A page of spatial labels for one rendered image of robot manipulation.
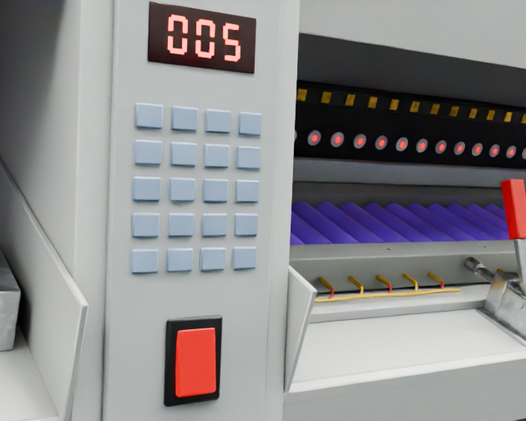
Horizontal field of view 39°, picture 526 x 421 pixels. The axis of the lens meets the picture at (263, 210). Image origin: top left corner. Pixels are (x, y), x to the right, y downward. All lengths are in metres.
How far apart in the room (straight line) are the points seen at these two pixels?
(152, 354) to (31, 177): 0.10
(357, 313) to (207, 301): 0.13
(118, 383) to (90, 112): 0.10
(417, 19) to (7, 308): 0.23
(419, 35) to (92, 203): 0.19
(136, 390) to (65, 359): 0.03
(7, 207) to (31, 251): 0.04
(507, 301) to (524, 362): 0.04
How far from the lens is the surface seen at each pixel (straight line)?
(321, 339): 0.38
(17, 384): 0.31
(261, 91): 0.31
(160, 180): 0.28
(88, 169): 0.28
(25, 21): 0.36
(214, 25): 0.30
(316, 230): 0.46
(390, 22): 0.37
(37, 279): 0.32
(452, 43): 0.40
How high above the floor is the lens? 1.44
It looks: 3 degrees down
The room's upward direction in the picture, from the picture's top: 2 degrees clockwise
